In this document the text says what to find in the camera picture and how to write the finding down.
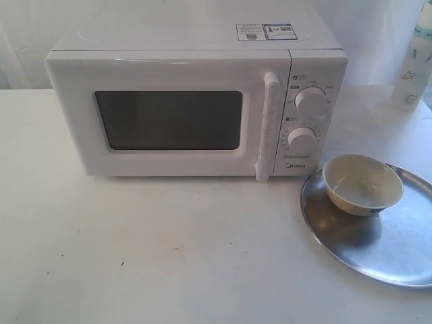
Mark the upper white control knob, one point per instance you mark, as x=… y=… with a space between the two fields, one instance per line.
x=311 y=102

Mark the lower white control knob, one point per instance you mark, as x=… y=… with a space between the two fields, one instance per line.
x=302 y=141

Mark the white microwave door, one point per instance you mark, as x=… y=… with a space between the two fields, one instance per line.
x=173 y=113

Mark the white control knob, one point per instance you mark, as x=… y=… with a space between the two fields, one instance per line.
x=311 y=102
x=302 y=141

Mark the round steel tray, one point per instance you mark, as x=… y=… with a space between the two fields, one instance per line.
x=393 y=247

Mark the white microwave oven body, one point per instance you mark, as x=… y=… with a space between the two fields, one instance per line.
x=316 y=61

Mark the beige ceramic bowl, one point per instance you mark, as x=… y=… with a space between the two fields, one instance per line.
x=360 y=185

